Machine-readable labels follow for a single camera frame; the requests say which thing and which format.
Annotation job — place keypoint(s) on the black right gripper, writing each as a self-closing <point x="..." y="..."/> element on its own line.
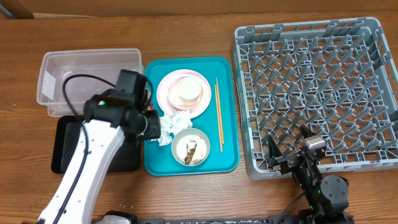
<point x="292" y="158"/>

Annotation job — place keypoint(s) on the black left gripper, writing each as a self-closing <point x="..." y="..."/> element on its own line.
<point x="154" y="129"/>

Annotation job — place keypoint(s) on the red wrapper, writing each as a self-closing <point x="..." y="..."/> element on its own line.
<point x="150" y="107"/>

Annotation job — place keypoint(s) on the white napkin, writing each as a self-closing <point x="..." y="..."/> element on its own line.
<point x="165" y="130"/>
<point x="181" y="120"/>

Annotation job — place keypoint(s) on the grey bowl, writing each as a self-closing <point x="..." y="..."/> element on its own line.
<point x="189" y="131"/>

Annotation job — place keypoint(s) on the rice pile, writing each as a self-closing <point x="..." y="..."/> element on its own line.
<point x="199" y="154"/>

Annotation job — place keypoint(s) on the brown food scrap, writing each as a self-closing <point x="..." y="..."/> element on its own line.
<point x="191" y="148"/>

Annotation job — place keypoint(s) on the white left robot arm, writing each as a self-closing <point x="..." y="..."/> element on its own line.
<point x="107" y="122"/>

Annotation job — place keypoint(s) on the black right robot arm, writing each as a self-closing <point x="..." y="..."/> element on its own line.
<point x="327" y="196"/>

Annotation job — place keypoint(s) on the grey dishwasher rack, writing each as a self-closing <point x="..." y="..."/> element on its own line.
<point x="337" y="77"/>

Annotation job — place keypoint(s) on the black plastic tray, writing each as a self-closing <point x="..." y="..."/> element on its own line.
<point x="127" y="158"/>

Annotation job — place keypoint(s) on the small pink plate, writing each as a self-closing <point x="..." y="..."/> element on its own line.
<point x="175" y="100"/>

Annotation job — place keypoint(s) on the large pink plate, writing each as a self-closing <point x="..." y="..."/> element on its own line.
<point x="170" y="81"/>

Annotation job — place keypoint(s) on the cream cup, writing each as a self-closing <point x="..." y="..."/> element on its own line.
<point x="189" y="89"/>

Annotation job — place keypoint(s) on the teal serving tray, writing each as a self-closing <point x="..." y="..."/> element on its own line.
<point x="158" y="160"/>

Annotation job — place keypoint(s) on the left wooden chopstick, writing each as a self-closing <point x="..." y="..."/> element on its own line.
<point x="219" y="117"/>

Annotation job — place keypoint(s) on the clear plastic bin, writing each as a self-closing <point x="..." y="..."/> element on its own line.
<point x="57" y="66"/>

